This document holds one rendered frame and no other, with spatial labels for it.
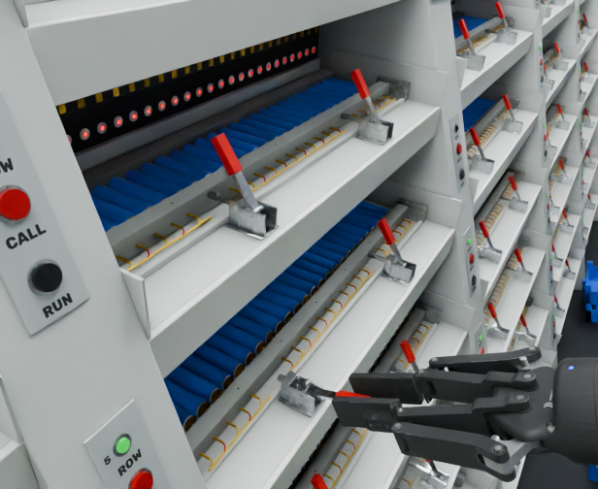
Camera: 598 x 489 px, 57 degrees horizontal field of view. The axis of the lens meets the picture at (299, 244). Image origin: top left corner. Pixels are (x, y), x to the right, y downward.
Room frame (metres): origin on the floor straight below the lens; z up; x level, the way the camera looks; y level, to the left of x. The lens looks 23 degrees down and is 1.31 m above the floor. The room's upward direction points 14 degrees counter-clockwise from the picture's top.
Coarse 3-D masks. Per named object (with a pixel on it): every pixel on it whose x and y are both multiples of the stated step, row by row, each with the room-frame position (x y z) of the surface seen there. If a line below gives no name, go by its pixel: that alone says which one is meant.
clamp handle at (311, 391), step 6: (306, 384) 0.45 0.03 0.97; (306, 390) 0.45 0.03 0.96; (312, 390) 0.45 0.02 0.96; (318, 390) 0.45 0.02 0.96; (324, 390) 0.45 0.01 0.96; (318, 396) 0.44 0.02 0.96; (324, 396) 0.44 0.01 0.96; (330, 396) 0.44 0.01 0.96; (348, 396) 0.43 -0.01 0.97; (354, 396) 0.42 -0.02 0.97; (360, 396) 0.42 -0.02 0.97; (366, 396) 0.42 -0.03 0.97
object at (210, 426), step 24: (384, 240) 0.75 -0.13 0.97; (360, 264) 0.68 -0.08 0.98; (336, 288) 0.62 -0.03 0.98; (312, 312) 0.57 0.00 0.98; (288, 336) 0.53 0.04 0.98; (264, 360) 0.49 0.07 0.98; (288, 360) 0.51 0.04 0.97; (240, 384) 0.46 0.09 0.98; (216, 408) 0.43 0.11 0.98; (240, 408) 0.44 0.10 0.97; (192, 432) 0.41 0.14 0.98; (216, 432) 0.42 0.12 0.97; (240, 432) 0.42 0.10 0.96
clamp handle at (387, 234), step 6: (378, 222) 0.68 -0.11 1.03; (384, 222) 0.68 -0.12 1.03; (384, 228) 0.67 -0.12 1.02; (384, 234) 0.67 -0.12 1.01; (390, 234) 0.68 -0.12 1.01; (390, 240) 0.67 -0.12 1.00; (390, 246) 0.67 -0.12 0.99; (396, 246) 0.68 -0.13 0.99; (396, 252) 0.67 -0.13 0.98; (396, 258) 0.67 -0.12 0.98; (396, 264) 0.67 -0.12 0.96; (402, 264) 0.67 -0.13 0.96
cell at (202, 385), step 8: (176, 368) 0.49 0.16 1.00; (168, 376) 0.48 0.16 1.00; (176, 376) 0.48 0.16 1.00; (184, 376) 0.48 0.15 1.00; (192, 376) 0.48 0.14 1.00; (184, 384) 0.47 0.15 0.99; (192, 384) 0.47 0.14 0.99; (200, 384) 0.47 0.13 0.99; (208, 384) 0.47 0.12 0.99; (192, 392) 0.47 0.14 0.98; (200, 392) 0.46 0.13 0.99; (208, 392) 0.46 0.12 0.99; (208, 400) 0.45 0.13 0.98
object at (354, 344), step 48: (384, 192) 0.87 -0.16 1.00; (432, 192) 0.82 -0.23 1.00; (432, 240) 0.77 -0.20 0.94; (384, 288) 0.65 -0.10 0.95; (336, 336) 0.56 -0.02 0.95; (384, 336) 0.58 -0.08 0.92; (336, 384) 0.48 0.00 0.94; (288, 432) 0.43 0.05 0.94; (240, 480) 0.38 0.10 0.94; (288, 480) 0.40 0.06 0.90
